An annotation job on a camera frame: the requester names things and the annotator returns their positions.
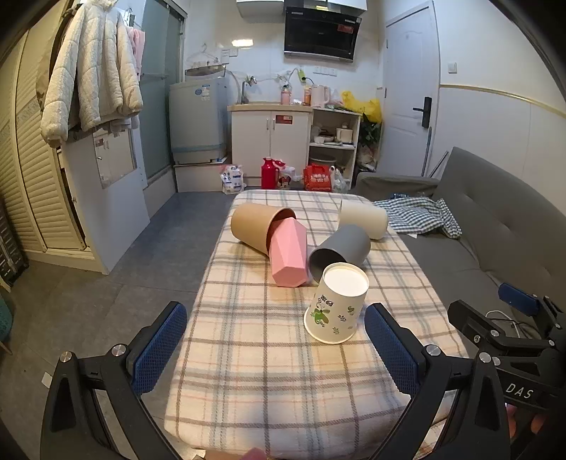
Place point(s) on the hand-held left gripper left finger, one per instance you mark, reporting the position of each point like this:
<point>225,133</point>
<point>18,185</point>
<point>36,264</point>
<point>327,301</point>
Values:
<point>161,349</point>

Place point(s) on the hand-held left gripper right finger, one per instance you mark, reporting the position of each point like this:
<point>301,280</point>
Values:
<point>391,349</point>

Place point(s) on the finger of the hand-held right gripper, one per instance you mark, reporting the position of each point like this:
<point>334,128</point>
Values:
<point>473,325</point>
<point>517,298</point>

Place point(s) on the white printed paper cup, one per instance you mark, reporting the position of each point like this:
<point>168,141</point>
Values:
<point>338,305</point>

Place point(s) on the grey cup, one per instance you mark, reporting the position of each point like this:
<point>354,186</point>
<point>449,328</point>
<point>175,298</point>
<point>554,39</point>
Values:
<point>342,250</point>

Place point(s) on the cream cup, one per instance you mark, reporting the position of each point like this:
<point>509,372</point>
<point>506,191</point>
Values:
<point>365,219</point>

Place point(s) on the pink faceted cup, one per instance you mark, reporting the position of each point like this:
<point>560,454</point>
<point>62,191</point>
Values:
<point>289,254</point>

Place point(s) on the brown paper cup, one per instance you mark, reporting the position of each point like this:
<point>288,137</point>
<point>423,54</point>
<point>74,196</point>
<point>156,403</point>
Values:
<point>252,228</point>

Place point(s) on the person's right hand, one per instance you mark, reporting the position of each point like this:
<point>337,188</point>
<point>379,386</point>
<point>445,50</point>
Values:
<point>537,424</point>

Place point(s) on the grey sofa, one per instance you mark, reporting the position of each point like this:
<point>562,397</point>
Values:
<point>486,212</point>

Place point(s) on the plaid tablecloth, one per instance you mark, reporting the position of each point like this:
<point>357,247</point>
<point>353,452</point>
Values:
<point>265,367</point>

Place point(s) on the blue checked cloth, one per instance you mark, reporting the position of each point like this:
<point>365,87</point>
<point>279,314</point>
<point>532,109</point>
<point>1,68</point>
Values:
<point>420,214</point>

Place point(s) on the white panel with mirror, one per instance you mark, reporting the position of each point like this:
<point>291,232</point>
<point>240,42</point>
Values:
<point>88,208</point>

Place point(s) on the white plastic bag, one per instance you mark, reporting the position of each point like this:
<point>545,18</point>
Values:
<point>340,180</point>

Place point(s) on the white detergent refill bag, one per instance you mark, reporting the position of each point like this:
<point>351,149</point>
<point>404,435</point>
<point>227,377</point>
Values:
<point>232,179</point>

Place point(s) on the red shopping bag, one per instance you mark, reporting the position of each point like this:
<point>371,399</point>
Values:
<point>317,179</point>

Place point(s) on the cartoon printed bag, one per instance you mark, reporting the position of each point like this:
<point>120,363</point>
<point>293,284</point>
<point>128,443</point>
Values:
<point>286,180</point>

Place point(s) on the red thermos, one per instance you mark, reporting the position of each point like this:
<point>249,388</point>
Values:
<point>268,174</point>

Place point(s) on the white open shelf unit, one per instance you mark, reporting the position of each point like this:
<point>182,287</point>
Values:
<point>356,146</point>

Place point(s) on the louvered wardrobe door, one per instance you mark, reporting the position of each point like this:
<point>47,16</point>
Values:
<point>35,185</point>

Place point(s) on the green leafy plant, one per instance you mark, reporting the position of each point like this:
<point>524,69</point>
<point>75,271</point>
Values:
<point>370,137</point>

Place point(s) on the white sink cabinet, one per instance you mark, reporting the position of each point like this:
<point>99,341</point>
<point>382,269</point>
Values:
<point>265,141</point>

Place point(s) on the grey washing machine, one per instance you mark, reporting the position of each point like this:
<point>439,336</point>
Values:
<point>197,119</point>

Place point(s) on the frosted glass door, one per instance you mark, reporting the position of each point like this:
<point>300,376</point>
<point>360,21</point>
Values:
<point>159,110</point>

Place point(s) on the yellow plastic bag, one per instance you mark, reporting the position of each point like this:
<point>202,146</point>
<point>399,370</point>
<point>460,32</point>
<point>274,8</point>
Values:
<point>362,106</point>

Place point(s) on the white door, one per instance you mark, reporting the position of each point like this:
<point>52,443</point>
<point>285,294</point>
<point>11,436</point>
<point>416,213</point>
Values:
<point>409,66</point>

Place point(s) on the white electric kettle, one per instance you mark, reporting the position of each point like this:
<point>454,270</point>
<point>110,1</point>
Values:
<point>319,96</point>

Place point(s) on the orange bottle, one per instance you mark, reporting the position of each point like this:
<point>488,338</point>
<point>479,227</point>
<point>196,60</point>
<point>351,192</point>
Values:
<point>307,96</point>

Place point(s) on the pink bottle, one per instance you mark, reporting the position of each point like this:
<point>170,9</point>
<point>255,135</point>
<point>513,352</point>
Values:
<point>285,96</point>

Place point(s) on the metal faucet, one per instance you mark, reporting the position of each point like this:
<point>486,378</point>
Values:
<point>245,86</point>

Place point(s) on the white puffer jacket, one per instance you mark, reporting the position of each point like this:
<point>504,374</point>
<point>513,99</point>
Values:
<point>97,75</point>

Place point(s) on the pink garment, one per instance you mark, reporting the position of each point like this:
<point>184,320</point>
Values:
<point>138,46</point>

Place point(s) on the black range hood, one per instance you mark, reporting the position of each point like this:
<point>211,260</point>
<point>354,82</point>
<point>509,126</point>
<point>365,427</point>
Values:
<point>320,31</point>

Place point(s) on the white light switch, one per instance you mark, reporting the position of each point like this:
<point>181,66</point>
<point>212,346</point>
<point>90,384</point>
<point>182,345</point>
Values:
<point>453,67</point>

